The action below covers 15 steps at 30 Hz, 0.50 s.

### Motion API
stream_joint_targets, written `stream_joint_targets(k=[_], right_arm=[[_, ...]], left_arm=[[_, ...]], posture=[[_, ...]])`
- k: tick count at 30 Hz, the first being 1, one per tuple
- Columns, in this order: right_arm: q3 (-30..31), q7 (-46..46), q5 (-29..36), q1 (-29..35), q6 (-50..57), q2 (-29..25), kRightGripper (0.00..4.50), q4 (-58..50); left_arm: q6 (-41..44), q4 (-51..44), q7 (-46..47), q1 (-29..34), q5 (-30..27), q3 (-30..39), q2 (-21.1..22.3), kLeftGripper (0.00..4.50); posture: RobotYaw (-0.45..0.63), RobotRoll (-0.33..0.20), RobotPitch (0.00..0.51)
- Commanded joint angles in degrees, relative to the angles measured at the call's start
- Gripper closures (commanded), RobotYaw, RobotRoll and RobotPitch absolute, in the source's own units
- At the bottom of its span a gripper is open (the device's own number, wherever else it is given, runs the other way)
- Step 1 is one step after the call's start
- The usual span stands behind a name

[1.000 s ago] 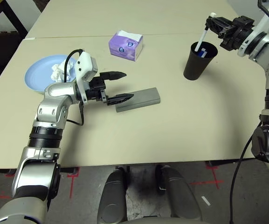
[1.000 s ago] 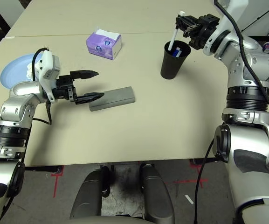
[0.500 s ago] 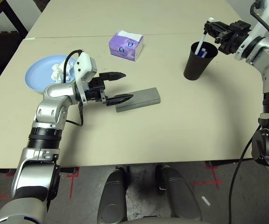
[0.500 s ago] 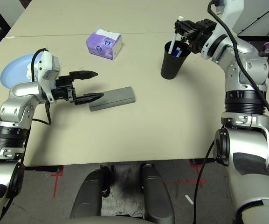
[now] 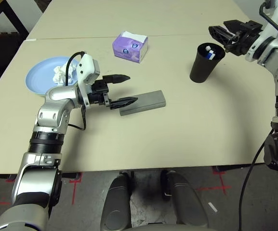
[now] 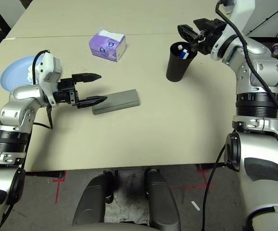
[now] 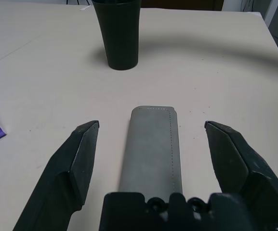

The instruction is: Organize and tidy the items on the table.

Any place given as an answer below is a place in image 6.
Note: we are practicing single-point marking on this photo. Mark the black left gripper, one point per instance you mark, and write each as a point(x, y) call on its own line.
point(65, 92)

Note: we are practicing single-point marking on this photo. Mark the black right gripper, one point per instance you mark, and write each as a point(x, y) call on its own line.
point(212, 36)

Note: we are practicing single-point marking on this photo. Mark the white marker blue cap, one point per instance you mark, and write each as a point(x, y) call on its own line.
point(183, 54)

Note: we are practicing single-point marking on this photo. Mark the grey glasses case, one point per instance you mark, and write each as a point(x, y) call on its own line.
point(124, 98)

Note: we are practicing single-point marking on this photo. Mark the white tissue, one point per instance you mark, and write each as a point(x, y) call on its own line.
point(30, 72)

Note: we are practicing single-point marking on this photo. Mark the blue plastic plate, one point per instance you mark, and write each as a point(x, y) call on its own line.
point(16, 72)

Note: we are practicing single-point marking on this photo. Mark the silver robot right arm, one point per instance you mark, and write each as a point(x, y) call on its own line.
point(249, 48)

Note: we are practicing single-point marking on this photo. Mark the purple tissue pack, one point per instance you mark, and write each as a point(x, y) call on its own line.
point(102, 47)

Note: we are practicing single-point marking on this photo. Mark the black plastic cup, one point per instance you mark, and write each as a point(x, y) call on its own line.
point(175, 69)

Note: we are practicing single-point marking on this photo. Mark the black tripod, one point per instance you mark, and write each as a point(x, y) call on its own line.
point(268, 21)

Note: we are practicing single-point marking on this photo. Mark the purple white paper cup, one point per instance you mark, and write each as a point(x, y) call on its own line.
point(276, 50)

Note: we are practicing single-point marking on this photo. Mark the white table tape strip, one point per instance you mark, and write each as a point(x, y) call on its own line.
point(10, 38)

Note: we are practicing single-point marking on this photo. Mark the black table foot bar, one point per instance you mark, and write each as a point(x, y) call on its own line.
point(208, 166)
point(44, 174)

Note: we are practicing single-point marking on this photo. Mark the red floor tape mark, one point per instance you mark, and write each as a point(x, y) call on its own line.
point(56, 192)
point(206, 185)

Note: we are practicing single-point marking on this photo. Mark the grey robot left leg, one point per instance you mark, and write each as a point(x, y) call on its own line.
point(93, 199)

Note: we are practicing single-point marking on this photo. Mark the grey robot leg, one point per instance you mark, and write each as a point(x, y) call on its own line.
point(93, 199)
point(162, 204)

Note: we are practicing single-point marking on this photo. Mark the grey robot right leg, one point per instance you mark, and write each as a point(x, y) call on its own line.
point(162, 204)

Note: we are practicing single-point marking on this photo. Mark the white floor tape strip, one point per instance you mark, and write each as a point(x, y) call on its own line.
point(195, 206)

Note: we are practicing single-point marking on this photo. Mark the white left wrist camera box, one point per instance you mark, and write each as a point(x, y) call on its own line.
point(47, 69)

